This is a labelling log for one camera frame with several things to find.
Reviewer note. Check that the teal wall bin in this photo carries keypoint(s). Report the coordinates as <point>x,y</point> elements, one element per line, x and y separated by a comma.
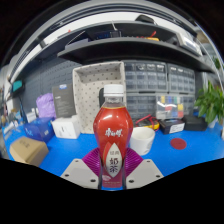
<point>17,86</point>

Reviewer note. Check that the dark blue box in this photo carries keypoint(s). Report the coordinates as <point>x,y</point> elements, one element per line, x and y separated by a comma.
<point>106,34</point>

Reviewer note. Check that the white carton box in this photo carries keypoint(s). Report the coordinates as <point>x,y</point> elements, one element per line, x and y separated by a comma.
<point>66,127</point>

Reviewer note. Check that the white shelf unit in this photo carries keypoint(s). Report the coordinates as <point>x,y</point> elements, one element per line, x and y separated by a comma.
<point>215,60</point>

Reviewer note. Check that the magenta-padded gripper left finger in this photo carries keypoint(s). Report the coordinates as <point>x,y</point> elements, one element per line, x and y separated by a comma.
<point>78,173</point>

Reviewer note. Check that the black wall shelf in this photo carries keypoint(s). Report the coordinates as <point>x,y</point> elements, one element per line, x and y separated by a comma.
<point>100,25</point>
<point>133,50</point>

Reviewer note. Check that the black flat case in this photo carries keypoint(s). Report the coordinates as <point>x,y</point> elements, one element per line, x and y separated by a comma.
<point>195,123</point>

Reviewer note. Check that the flat round red coaster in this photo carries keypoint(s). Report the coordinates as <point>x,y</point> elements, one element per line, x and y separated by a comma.
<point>178,143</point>

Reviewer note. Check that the clear organiser box coloured parts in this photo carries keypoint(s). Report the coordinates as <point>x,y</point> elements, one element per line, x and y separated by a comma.
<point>170,106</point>

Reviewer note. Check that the brown cardboard box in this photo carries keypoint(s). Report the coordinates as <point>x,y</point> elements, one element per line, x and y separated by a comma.
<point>28,150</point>

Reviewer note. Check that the red drink bottle white cap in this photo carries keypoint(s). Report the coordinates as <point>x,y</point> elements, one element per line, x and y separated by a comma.
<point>112,130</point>

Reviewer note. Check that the purple plastic bag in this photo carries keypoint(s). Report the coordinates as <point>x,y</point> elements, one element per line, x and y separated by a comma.
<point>46,105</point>

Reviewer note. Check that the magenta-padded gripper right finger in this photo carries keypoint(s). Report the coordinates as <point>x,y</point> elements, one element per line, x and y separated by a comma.
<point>145,173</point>

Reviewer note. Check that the blue carton box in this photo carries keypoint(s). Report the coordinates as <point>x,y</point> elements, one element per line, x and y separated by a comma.
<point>39,130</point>

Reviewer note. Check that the white cup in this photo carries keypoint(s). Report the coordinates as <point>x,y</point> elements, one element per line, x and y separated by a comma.
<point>143,141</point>

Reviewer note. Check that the green potted plant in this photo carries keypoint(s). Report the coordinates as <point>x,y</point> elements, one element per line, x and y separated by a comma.
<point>211,103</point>

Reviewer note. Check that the beige perforated tray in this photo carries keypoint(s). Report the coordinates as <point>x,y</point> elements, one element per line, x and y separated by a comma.
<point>86,96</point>

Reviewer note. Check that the dark grey upright package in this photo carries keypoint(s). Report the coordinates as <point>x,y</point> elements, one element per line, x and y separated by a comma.
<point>64,100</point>

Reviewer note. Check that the grey small-parts drawer cabinet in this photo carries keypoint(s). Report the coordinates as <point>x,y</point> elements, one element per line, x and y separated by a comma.
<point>141,105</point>
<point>145,77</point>
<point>181,79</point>
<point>189,105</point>

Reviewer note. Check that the yellow multimeter with red leads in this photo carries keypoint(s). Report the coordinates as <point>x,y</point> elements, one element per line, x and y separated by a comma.
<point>150,124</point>

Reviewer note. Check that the yellow and red tool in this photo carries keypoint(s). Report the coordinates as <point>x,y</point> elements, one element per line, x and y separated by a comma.
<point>151,38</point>

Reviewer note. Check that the grey oscilloscope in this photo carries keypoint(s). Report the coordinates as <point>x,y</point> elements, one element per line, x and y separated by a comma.
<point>190,43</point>

